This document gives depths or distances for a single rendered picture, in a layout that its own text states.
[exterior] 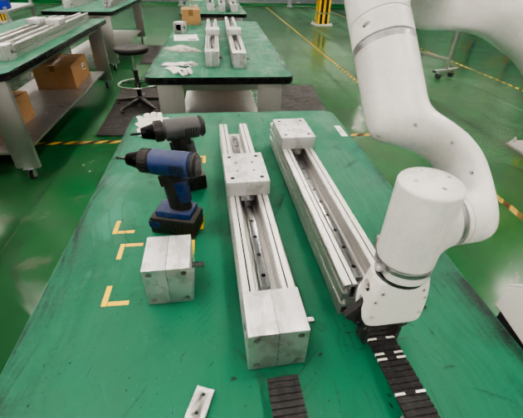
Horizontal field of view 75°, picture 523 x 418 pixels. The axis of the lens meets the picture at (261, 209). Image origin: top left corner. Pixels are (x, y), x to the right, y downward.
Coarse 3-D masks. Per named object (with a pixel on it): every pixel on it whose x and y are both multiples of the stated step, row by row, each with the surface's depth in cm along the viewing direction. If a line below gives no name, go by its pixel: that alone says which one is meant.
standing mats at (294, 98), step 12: (156, 48) 639; (144, 60) 562; (120, 96) 409; (156, 96) 412; (288, 96) 423; (300, 96) 424; (312, 96) 425; (120, 108) 377; (132, 108) 378; (144, 108) 379; (156, 108) 379; (288, 108) 389; (300, 108) 390; (312, 108) 390; (324, 108) 393; (108, 120) 347; (120, 120) 348; (108, 132) 322; (120, 132) 324
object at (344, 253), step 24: (288, 168) 103; (312, 168) 103; (312, 192) 94; (336, 192) 89; (312, 216) 80; (336, 216) 85; (312, 240) 82; (336, 240) 78; (360, 240) 73; (336, 264) 67; (360, 264) 73; (336, 288) 67
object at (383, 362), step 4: (392, 356) 58; (396, 356) 58; (400, 356) 58; (404, 356) 58; (380, 360) 57; (384, 360) 57; (388, 360) 57; (392, 360) 57; (396, 360) 57; (400, 360) 57; (404, 360) 57; (380, 364) 56; (384, 364) 56; (388, 364) 56; (392, 364) 56; (396, 364) 56; (400, 364) 57; (404, 364) 57; (408, 364) 57
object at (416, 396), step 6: (414, 390) 53; (420, 390) 53; (396, 396) 52; (402, 396) 52; (408, 396) 52; (414, 396) 52; (420, 396) 52; (426, 396) 52; (402, 402) 51; (408, 402) 51; (414, 402) 51
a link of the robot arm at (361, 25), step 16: (352, 0) 50; (368, 0) 48; (384, 0) 47; (400, 0) 47; (352, 16) 50; (368, 16) 48; (384, 16) 47; (400, 16) 46; (352, 32) 50; (368, 32) 48; (352, 48) 51
